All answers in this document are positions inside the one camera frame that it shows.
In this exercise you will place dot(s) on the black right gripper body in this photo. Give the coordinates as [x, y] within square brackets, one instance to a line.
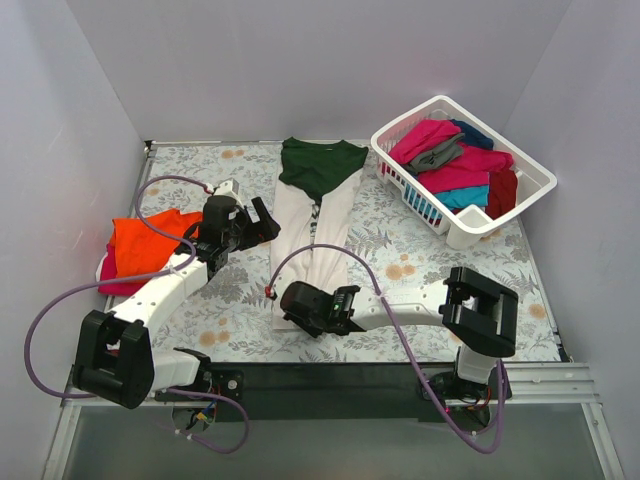
[298, 307]

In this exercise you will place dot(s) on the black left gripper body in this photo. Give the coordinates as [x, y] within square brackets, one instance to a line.
[248, 226]

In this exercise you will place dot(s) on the white green raglan t-shirt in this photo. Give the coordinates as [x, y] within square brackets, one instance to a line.
[314, 198]

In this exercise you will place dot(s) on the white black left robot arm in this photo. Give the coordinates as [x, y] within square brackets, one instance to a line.
[114, 358]

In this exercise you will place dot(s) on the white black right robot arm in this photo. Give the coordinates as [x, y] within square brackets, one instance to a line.
[480, 312]

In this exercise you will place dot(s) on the floral patterned table mat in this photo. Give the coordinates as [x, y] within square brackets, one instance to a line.
[230, 318]

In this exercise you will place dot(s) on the folded orange t-shirt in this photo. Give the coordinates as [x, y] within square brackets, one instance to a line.
[135, 249]

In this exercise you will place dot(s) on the folded pink t-shirt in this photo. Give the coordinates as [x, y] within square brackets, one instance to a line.
[120, 286]

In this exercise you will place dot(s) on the white plastic laundry basket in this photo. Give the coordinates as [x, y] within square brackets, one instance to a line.
[465, 228]

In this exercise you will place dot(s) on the teal shirt in basket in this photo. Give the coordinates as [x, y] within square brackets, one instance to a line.
[465, 197]

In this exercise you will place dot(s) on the magenta shirt in basket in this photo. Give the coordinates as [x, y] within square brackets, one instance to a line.
[471, 169]
[426, 135]

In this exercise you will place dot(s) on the grey shirt in basket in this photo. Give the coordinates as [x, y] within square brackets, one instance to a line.
[434, 159]

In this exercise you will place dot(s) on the dark red shirt in basket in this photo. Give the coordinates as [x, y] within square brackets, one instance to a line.
[502, 193]

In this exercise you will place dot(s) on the navy blue shirt in basket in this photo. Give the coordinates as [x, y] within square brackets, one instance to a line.
[472, 136]

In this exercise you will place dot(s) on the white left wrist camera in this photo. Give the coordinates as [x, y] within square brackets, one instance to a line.
[229, 187]

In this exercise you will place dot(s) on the black metal base rail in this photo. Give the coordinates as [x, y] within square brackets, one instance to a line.
[324, 391]

